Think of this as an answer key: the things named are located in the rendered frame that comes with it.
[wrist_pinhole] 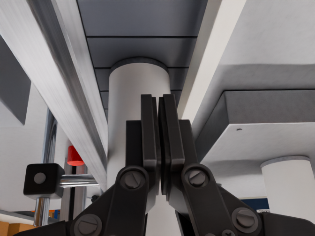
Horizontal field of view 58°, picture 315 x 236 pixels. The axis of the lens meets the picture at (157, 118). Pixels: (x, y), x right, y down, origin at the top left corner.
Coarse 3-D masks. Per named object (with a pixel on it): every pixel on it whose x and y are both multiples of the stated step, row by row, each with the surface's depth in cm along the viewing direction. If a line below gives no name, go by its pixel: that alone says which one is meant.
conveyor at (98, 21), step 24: (96, 0) 17; (120, 0) 17; (144, 0) 17; (168, 0) 17; (192, 0) 17; (96, 24) 19; (120, 24) 19; (144, 24) 19; (168, 24) 19; (192, 24) 19; (96, 48) 21; (120, 48) 21; (144, 48) 21; (168, 48) 21; (192, 48) 22; (96, 72) 24
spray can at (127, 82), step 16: (128, 64) 22; (144, 64) 22; (160, 64) 23; (112, 80) 22; (128, 80) 21; (144, 80) 21; (160, 80) 22; (112, 96) 22; (128, 96) 21; (160, 96) 21; (112, 112) 21; (128, 112) 20; (112, 128) 21; (112, 144) 20; (112, 160) 20; (112, 176) 19; (160, 192) 18; (160, 208) 18; (160, 224) 17; (176, 224) 18
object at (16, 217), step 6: (0, 210) 188; (0, 216) 202; (6, 216) 204; (12, 216) 206; (18, 216) 215; (24, 216) 227; (30, 216) 252; (48, 216) 301; (12, 222) 249; (18, 222) 252; (24, 222) 254; (30, 222) 257; (48, 222) 285; (54, 222) 322
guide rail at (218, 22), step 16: (208, 0) 15; (224, 0) 13; (240, 0) 13; (208, 16) 15; (224, 16) 14; (208, 32) 15; (224, 32) 15; (208, 48) 16; (224, 48) 16; (192, 64) 20; (208, 64) 17; (192, 80) 20; (208, 80) 19; (192, 96) 21; (192, 112) 24
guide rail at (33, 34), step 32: (0, 0) 6; (32, 0) 7; (0, 32) 7; (32, 32) 7; (32, 64) 9; (64, 64) 10; (64, 96) 11; (64, 128) 13; (96, 128) 17; (96, 160) 19
